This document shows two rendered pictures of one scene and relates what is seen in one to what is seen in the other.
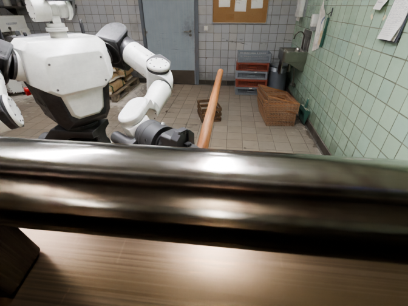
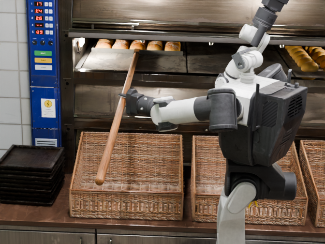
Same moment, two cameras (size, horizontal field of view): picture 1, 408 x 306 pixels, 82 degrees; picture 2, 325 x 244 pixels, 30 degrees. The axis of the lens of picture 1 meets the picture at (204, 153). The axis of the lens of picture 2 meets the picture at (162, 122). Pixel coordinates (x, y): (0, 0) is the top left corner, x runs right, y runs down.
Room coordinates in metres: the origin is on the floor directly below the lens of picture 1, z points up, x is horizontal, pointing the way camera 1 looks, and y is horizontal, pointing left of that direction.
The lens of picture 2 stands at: (3.07, -0.07, 2.03)
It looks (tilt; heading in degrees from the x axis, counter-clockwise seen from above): 20 degrees down; 174
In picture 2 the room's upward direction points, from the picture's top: 2 degrees clockwise
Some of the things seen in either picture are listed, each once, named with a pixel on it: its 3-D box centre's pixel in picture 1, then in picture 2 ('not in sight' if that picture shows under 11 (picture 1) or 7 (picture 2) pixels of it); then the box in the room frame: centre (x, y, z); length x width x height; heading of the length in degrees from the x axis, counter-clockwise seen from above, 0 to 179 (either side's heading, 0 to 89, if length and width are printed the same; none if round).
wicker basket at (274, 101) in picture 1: (277, 98); not in sight; (3.32, -1.08, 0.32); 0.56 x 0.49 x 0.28; 2
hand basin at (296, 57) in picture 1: (290, 61); not in sight; (4.06, -1.43, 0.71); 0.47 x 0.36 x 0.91; 174
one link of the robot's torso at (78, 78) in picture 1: (64, 75); (258, 117); (0.89, 0.52, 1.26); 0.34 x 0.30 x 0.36; 138
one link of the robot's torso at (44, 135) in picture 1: (73, 140); (260, 178); (0.87, 0.56, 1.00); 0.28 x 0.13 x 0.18; 84
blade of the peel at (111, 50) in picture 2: not in sight; (139, 45); (-0.67, 0.14, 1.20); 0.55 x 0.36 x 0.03; 83
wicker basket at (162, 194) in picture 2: not in sight; (128, 173); (0.21, 0.05, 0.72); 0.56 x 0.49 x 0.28; 85
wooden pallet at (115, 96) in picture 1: (110, 87); not in sight; (4.68, 1.90, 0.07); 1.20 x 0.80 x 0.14; 174
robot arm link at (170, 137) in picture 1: (170, 145); (140, 104); (0.50, 0.08, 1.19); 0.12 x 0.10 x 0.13; 48
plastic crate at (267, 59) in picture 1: (253, 56); not in sight; (4.64, -0.93, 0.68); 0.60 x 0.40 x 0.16; 84
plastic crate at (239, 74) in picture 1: (251, 72); not in sight; (4.65, -0.91, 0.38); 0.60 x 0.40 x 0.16; 82
